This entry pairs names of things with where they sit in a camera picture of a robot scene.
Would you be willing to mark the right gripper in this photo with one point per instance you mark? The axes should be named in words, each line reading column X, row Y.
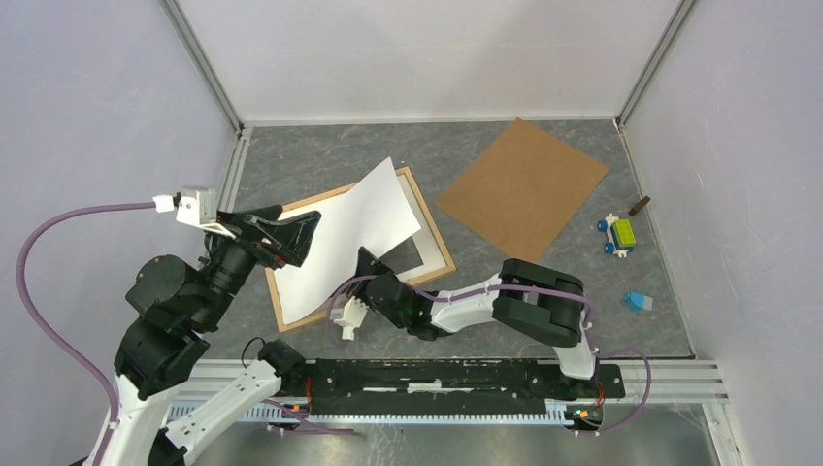
column 364, row 267

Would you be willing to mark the toy car with green block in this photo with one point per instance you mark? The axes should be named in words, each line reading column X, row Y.
column 620, row 235

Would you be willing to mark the blue toy block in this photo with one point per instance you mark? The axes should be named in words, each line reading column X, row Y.
column 638, row 302

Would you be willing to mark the sunflower photo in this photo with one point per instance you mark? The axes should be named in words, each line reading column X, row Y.
column 374, row 214

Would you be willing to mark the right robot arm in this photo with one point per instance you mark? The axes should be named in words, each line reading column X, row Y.
column 543, row 304

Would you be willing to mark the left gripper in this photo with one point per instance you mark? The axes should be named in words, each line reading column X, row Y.
column 293, row 237

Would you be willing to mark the wooden picture frame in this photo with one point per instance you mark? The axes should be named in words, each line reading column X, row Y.
column 444, row 257

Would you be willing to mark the brown backing board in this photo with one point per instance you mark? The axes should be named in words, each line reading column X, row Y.
column 523, row 190

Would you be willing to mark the blue white cable duct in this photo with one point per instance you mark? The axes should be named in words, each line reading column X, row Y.
column 554, row 414

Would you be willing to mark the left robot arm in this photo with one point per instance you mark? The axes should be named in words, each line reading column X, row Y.
column 177, row 306

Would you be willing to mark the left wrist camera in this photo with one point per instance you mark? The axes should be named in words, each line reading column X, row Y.
column 194, row 206

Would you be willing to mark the small brown block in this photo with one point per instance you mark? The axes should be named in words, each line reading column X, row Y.
column 639, row 206

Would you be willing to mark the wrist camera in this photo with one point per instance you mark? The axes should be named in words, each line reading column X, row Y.
column 350, row 317
column 194, row 206

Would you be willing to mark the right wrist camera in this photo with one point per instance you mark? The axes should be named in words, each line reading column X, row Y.
column 350, row 317

